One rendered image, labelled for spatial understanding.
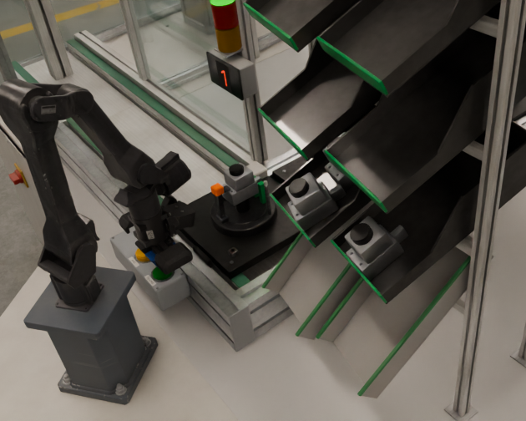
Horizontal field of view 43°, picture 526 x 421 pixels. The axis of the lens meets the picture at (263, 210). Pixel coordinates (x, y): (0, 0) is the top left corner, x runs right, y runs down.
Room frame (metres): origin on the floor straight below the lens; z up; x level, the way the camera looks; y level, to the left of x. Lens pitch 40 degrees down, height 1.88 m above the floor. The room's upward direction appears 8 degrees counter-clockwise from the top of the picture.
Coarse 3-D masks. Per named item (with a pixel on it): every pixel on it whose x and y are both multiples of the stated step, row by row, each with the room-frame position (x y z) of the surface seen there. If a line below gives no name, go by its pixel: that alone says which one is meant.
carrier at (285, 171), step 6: (300, 156) 1.27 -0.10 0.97; (294, 162) 1.25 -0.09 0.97; (300, 162) 1.25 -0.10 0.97; (282, 168) 1.23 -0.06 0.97; (288, 168) 1.23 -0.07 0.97; (294, 168) 1.23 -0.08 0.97; (276, 174) 1.21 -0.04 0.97; (282, 174) 1.21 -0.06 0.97; (288, 174) 1.21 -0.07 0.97; (282, 180) 1.19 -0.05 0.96
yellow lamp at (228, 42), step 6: (216, 30) 1.27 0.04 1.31; (222, 30) 1.26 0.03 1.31; (228, 30) 1.26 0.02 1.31; (234, 30) 1.26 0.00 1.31; (216, 36) 1.27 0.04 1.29; (222, 36) 1.26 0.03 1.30; (228, 36) 1.25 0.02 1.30; (234, 36) 1.26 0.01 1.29; (222, 42) 1.26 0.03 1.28; (228, 42) 1.25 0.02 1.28; (234, 42) 1.26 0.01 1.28; (240, 42) 1.27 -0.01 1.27; (222, 48) 1.26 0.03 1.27; (228, 48) 1.25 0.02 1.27; (234, 48) 1.26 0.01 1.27
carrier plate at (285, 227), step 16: (192, 208) 1.14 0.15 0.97; (208, 208) 1.13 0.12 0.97; (208, 224) 1.08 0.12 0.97; (272, 224) 1.05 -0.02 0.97; (288, 224) 1.04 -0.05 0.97; (192, 240) 1.04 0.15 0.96; (208, 240) 1.03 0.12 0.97; (224, 240) 1.02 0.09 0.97; (240, 240) 1.01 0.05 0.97; (256, 240) 1.00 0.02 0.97; (272, 240) 1.00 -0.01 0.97; (288, 240) 1.00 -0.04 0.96; (208, 256) 0.99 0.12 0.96; (224, 256) 0.97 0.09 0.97; (240, 256) 0.96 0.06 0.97; (256, 256) 0.96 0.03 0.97; (224, 272) 0.94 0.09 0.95; (240, 272) 0.94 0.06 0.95
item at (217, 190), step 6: (210, 186) 1.07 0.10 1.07; (216, 186) 1.06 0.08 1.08; (222, 186) 1.06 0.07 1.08; (228, 186) 1.07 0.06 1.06; (216, 192) 1.05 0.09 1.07; (222, 192) 1.06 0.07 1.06; (216, 198) 1.06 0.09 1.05; (222, 198) 1.06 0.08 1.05; (216, 204) 1.06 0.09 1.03; (222, 204) 1.06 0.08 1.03; (222, 210) 1.06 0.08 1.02; (222, 216) 1.05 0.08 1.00
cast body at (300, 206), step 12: (300, 180) 0.78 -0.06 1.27; (312, 180) 0.78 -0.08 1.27; (288, 192) 0.78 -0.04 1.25; (300, 192) 0.76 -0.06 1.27; (312, 192) 0.76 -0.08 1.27; (324, 192) 0.78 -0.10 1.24; (336, 192) 0.79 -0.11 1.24; (288, 204) 0.80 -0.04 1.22; (300, 204) 0.76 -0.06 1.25; (312, 204) 0.76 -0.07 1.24; (324, 204) 0.76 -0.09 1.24; (336, 204) 0.78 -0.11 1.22; (300, 216) 0.76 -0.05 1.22; (312, 216) 0.76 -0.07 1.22; (324, 216) 0.77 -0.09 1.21
